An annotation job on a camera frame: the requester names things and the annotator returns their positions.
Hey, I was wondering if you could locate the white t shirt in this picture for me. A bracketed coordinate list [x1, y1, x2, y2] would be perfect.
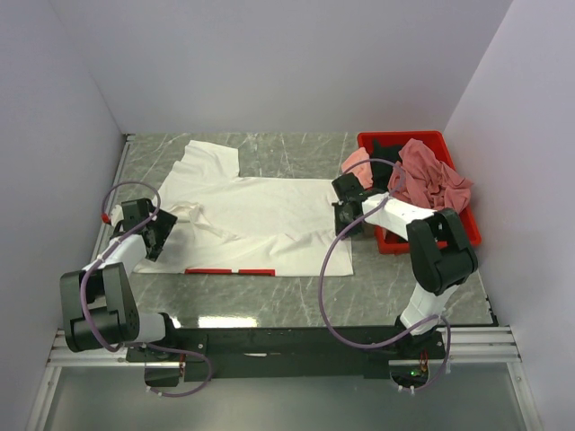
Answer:
[136, 140, 353, 277]

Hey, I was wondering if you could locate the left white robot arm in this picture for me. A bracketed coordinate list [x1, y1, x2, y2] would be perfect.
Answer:
[59, 198, 180, 361]

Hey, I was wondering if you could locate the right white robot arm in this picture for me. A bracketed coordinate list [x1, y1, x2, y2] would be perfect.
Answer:
[326, 173, 478, 358]

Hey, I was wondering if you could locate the light pink t shirt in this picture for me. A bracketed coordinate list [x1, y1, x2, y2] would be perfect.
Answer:
[341, 147, 373, 189]

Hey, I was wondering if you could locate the black t shirt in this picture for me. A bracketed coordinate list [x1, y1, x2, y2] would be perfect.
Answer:
[369, 139, 402, 191]

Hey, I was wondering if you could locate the dusty pink t shirt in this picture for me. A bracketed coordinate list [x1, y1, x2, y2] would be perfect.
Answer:
[387, 139, 473, 214]

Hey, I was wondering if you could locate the black base beam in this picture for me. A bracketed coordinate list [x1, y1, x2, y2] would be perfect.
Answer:
[161, 327, 446, 379]

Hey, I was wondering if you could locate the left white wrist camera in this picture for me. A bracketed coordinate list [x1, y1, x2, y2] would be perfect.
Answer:
[101, 205, 123, 227]

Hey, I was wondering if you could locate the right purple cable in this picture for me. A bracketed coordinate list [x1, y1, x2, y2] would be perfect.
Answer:
[317, 159, 452, 391]

